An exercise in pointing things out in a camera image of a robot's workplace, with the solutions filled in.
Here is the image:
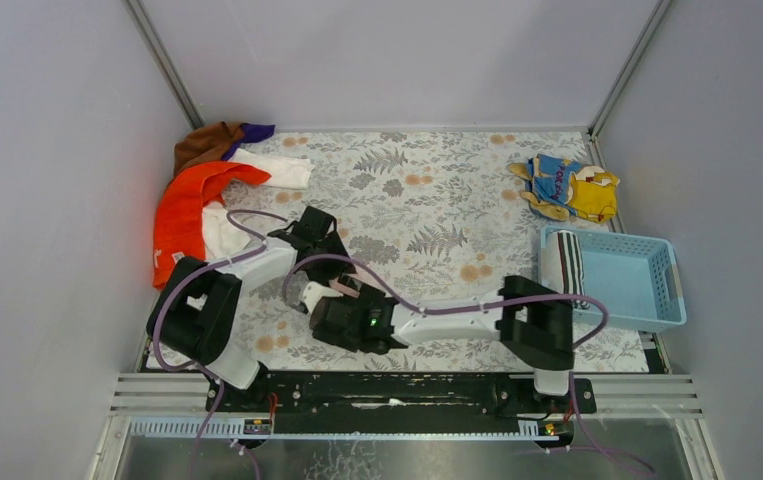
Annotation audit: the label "green white striped towel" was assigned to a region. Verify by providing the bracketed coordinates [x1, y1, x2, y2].
[539, 230, 585, 295]

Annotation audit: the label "purple towel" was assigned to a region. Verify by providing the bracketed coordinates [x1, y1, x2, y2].
[221, 123, 276, 161]

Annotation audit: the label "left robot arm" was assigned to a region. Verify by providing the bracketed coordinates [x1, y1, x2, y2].
[147, 206, 354, 390]

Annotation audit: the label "floral table cloth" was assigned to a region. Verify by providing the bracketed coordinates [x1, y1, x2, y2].
[145, 130, 651, 374]

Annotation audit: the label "light blue plastic basket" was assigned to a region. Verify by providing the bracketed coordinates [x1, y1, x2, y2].
[570, 229, 687, 333]

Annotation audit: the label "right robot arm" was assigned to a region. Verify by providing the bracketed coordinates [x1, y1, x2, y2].
[300, 276, 575, 396]

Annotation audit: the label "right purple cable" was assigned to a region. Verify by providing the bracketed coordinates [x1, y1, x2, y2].
[280, 254, 657, 480]

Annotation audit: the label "brown towel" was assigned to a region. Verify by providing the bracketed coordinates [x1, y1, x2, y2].
[173, 122, 245, 176]

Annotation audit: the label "red orange towel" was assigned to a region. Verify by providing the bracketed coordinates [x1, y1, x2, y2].
[152, 161, 271, 290]

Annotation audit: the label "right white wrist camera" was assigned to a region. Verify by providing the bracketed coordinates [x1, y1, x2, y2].
[298, 281, 343, 314]

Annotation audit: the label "blue yellow cartoon towel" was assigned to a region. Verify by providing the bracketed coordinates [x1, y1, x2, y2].
[508, 154, 620, 224]

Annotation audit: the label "pink towel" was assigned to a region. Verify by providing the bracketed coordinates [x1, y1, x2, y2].
[329, 273, 374, 298]

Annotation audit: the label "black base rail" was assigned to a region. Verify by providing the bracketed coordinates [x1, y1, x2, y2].
[206, 370, 597, 435]

